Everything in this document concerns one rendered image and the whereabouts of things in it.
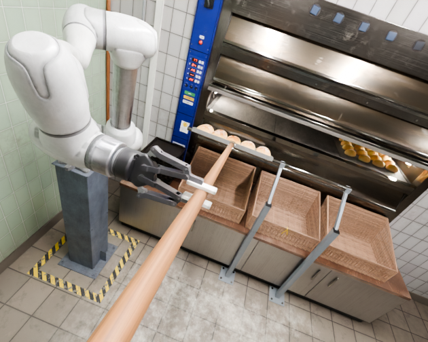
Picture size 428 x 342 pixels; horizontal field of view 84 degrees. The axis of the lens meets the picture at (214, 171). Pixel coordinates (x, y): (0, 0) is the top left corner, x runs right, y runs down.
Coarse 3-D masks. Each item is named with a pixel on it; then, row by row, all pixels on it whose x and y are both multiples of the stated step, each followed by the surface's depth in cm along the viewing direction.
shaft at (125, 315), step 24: (216, 168) 75; (192, 216) 41; (168, 240) 32; (144, 264) 27; (168, 264) 29; (144, 288) 23; (120, 312) 20; (144, 312) 22; (96, 336) 18; (120, 336) 19
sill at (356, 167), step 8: (208, 112) 199; (216, 112) 202; (224, 120) 199; (232, 120) 198; (248, 128) 198; (256, 128) 198; (264, 136) 198; (272, 136) 196; (280, 136) 198; (288, 144) 196; (296, 144) 195; (312, 152) 195; (320, 152) 195; (328, 160) 195; (336, 160) 193; (344, 160) 196; (352, 168) 194; (360, 168) 192; (368, 168) 196; (376, 176) 192; (384, 176) 192; (392, 184) 192; (400, 184) 191; (408, 184) 193
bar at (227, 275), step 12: (300, 168) 166; (276, 180) 165; (324, 180) 164; (348, 192) 164; (264, 204) 164; (264, 216) 166; (252, 228) 175; (336, 228) 160; (324, 240) 166; (240, 252) 193; (312, 252) 176; (300, 264) 188; (228, 276) 214; (276, 288) 220; (276, 300) 211
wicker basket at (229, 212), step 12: (204, 156) 217; (192, 168) 221; (204, 168) 221; (228, 168) 217; (240, 168) 216; (252, 168) 214; (216, 180) 223; (228, 180) 221; (240, 180) 220; (252, 180) 202; (192, 192) 184; (216, 192) 213; (228, 192) 217; (240, 192) 222; (216, 204) 185; (228, 204) 183; (240, 204) 209; (228, 216) 190; (240, 216) 189
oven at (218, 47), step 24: (216, 48) 172; (288, 72) 168; (216, 96) 229; (360, 96) 165; (216, 120) 201; (312, 120) 190; (408, 120) 165; (192, 144) 220; (384, 144) 178; (264, 168) 214; (408, 168) 205; (336, 192) 209; (408, 192) 192
